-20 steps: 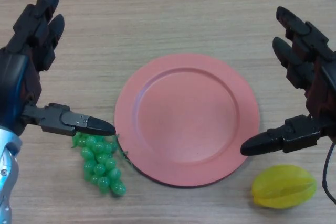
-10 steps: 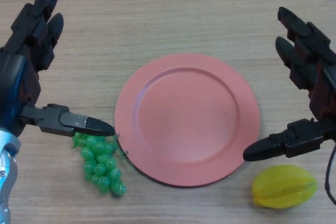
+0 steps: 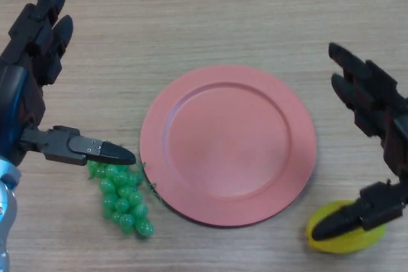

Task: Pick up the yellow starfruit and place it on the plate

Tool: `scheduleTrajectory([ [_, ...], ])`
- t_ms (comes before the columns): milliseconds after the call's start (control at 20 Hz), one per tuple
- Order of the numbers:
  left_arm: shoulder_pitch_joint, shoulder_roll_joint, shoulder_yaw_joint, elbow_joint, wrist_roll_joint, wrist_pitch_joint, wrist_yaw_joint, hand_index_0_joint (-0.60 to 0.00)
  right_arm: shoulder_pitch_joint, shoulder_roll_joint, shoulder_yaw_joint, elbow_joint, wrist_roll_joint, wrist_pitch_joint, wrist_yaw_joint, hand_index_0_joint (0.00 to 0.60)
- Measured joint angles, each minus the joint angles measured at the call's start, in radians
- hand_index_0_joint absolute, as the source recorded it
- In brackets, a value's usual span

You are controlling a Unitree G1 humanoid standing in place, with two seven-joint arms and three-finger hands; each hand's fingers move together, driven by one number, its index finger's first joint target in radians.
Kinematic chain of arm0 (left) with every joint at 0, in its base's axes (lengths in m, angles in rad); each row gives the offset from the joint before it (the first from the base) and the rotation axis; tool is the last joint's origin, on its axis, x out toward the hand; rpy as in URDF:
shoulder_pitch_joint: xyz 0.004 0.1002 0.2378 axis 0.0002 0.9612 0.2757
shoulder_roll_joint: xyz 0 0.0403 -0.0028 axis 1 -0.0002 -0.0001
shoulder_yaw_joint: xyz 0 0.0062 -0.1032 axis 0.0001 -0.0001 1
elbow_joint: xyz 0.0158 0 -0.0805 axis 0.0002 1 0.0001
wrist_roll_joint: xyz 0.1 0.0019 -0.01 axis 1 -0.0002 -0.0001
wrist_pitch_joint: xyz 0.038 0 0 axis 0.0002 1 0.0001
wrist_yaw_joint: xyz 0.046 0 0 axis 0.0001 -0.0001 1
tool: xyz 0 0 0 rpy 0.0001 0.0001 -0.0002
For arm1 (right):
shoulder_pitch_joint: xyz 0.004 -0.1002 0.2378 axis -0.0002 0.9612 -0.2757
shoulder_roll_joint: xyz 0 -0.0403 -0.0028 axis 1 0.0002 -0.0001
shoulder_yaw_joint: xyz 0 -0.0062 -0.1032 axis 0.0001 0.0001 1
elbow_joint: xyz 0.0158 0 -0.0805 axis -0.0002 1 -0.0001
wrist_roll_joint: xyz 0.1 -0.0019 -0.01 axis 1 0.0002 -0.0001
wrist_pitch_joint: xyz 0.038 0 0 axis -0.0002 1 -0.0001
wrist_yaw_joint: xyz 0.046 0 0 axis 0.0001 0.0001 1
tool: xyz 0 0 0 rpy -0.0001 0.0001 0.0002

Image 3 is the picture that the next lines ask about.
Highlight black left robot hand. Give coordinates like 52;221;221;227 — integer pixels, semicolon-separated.
0;0;136;166

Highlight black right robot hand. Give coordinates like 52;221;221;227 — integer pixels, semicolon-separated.
310;41;408;243

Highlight yellow starfruit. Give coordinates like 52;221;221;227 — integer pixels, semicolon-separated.
305;200;387;254

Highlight pink round plate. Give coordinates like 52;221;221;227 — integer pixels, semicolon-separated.
139;64;317;229

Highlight green plastic grape bunch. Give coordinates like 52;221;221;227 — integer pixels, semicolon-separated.
86;160;159;240

